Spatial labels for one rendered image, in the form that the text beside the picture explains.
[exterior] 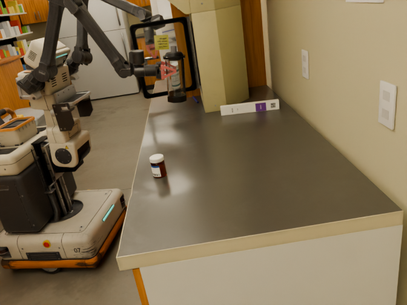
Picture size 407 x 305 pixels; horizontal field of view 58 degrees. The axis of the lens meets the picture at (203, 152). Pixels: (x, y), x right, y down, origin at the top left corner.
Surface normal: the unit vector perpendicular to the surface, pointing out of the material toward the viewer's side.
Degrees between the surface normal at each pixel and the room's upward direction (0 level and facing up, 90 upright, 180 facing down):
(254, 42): 90
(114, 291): 0
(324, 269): 90
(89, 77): 90
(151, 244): 0
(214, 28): 90
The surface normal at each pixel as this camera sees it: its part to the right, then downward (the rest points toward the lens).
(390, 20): -0.99, 0.16
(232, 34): 0.75, 0.16
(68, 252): -0.14, 0.41
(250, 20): 0.07, 0.39
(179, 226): -0.14, -0.91
